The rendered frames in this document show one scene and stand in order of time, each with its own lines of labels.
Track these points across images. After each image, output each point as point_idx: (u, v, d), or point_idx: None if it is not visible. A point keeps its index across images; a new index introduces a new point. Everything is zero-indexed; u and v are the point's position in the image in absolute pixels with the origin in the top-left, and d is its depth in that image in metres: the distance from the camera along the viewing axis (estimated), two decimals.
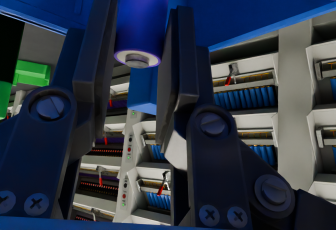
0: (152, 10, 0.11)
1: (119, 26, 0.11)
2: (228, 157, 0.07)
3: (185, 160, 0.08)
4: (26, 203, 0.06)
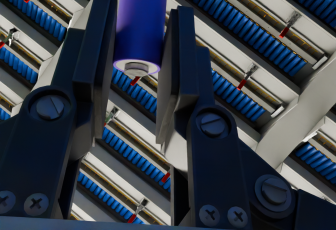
0: None
1: None
2: (228, 157, 0.07)
3: (185, 160, 0.08)
4: (26, 203, 0.06)
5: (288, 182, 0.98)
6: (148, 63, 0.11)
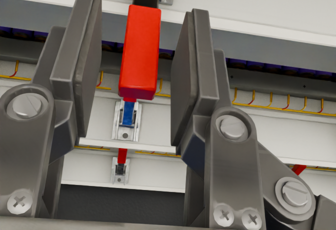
0: None
1: None
2: (246, 161, 0.07)
3: (204, 162, 0.08)
4: (9, 202, 0.06)
5: None
6: None
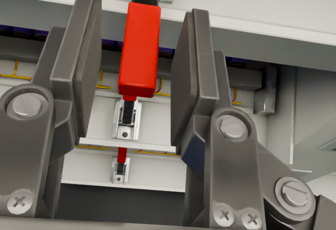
0: None
1: None
2: (246, 161, 0.07)
3: (204, 162, 0.08)
4: (9, 202, 0.06)
5: None
6: None
